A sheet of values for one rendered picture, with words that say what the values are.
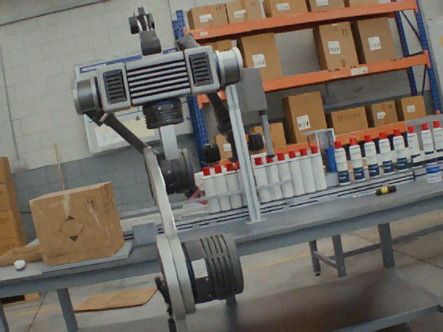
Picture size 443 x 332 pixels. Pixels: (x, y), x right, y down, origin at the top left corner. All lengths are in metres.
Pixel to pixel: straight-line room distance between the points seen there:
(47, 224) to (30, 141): 4.78
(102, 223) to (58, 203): 0.19
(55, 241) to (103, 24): 5.02
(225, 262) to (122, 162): 5.55
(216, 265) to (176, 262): 0.11
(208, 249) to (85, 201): 0.87
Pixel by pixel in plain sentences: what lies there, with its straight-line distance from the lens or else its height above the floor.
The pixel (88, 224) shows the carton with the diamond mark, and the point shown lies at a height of 0.99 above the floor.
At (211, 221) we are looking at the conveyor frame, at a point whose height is 0.85.
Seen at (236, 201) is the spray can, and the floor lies 0.91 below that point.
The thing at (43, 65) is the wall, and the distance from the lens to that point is 7.27.
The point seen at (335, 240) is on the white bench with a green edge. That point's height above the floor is 0.38.
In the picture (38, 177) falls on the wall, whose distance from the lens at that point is 7.22.
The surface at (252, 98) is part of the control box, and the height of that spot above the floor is 1.34.
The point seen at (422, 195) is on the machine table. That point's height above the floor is 0.83.
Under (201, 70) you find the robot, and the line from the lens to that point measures 2.11.
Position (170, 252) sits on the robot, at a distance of 1.62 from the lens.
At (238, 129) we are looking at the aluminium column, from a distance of 2.67.
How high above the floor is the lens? 1.26
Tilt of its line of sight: 3 degrees down
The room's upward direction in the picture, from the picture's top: 11 degrees counter-clockwise
